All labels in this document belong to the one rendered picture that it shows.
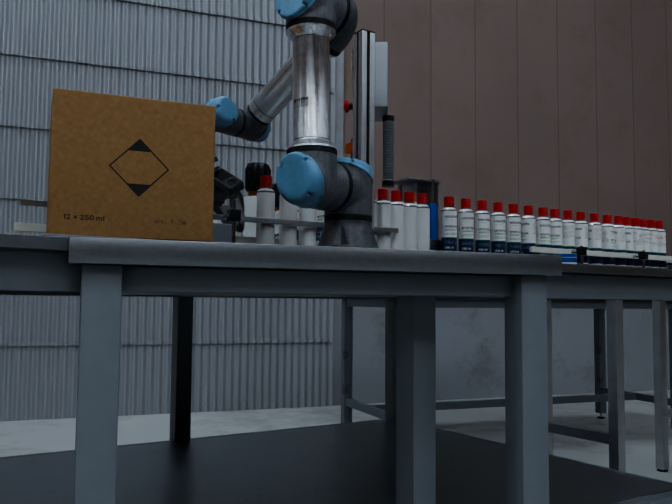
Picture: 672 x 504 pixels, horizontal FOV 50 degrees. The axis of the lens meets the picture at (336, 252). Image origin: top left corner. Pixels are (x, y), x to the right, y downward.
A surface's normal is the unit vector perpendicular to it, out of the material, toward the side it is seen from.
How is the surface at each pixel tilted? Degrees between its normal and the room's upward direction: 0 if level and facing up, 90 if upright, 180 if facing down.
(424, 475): 90
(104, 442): 90
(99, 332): 90
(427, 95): 90
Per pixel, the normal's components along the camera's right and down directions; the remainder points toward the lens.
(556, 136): 0.36, -0.06
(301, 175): -0.61, 0.07
